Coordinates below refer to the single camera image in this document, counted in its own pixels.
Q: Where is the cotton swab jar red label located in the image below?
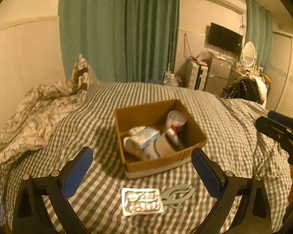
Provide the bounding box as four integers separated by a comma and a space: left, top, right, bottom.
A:
163, 110, 186, 134

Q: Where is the white mug with cloth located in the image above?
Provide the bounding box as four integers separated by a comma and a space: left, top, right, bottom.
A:
142, 131, 184, 160

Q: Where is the silver blister pill pack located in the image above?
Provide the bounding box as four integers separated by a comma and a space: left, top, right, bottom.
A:
121, 188, 164, 217

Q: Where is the blue tissue pack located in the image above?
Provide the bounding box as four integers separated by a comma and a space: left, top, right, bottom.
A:
132, 127, 160, 149

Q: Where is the chair with black and white clothes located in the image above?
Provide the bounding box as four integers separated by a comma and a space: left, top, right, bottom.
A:
223, 75, 268, 107

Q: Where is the white louvered wardrobe door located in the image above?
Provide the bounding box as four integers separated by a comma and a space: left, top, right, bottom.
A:
266, 32, 293, 118

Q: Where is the grey mini fridge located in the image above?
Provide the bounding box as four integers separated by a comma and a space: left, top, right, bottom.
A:
204, 58, 231, 96

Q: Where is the white oval vanity mirror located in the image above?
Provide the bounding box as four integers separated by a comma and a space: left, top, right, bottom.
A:
241, 41, 257, 68

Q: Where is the white suitcase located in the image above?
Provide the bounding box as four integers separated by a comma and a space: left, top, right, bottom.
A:
186, 62, 208, 91

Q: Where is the green window curtain right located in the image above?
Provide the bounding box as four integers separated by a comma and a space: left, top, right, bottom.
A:
246, 0, 272, 72

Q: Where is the clear water jug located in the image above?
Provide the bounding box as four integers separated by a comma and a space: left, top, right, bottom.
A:
162, 71, 179, 87

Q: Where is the floral white quilt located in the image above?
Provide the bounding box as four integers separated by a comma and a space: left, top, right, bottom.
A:
0, 78, 89, 165

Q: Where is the brown cardboard box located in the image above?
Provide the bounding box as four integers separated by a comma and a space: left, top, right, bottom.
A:
114, 99, 207, 180

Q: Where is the white air conditioner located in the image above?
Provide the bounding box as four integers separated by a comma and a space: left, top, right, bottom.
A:
207, 0, 247, 15

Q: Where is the large green curtain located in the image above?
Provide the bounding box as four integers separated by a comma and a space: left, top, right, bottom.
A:
58, 0, 179, 82

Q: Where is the black wall television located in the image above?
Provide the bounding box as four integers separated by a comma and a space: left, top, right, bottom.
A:
208, 23, 243, 54

